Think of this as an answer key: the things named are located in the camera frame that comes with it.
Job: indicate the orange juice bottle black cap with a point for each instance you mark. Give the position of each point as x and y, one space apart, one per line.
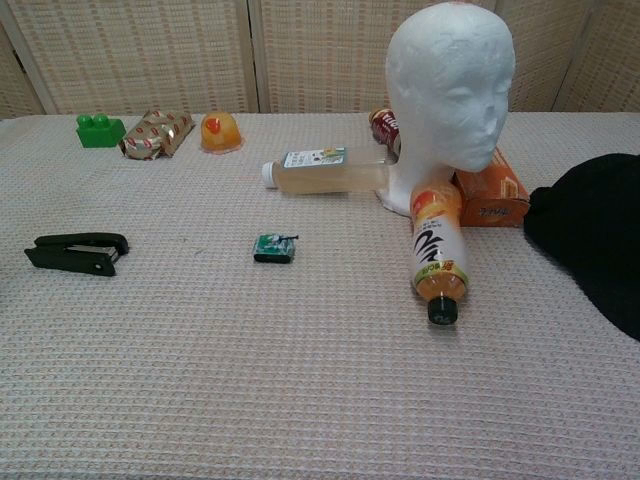
437 240

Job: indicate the white foam mannequin head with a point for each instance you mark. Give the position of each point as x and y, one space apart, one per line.
450 75

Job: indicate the green toy building block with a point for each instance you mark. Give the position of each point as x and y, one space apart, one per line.
99 131

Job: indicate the beige woven tablecloth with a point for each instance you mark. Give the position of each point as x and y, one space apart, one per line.
250 350

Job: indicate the gold red snack packet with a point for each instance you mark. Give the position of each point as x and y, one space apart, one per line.
155 135

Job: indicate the orange cardboard box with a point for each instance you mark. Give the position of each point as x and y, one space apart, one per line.
492 195

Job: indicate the black stapler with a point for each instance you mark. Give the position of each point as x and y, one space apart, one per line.
75 252

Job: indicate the small green toy tank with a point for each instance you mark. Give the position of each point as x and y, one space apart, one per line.
273 247

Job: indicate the red drink can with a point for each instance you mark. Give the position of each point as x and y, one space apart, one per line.
385 127

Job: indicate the clear tea bottle white cap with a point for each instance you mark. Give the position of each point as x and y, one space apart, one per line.
325 175

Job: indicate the orange fruit jelly cup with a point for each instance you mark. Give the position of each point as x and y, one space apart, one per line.
220 132

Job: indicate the beige folding screen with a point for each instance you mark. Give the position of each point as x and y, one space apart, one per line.
150 50

